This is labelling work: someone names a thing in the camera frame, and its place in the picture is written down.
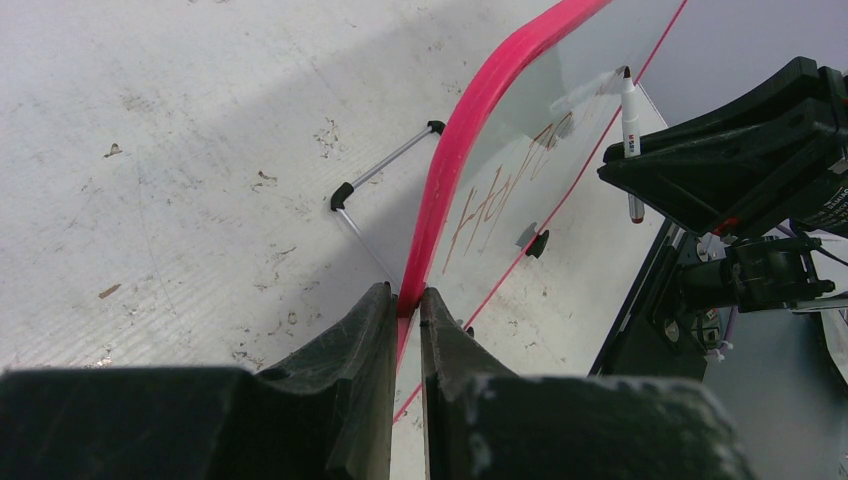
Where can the white whiteboard marker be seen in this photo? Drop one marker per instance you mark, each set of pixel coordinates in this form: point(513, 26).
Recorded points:
point(631, 137)

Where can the pink framed whiteboard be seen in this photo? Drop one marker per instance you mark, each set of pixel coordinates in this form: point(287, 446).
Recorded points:
point(520, 155)

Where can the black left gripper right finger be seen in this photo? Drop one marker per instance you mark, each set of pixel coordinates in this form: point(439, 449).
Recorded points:
point(484, 421)

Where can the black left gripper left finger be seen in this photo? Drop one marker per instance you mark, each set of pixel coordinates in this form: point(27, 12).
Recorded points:
point(323, 412)

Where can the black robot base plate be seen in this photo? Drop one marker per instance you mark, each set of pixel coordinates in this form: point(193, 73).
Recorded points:
point(650, 336)

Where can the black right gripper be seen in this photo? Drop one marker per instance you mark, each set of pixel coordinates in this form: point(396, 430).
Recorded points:
point(748, 165)

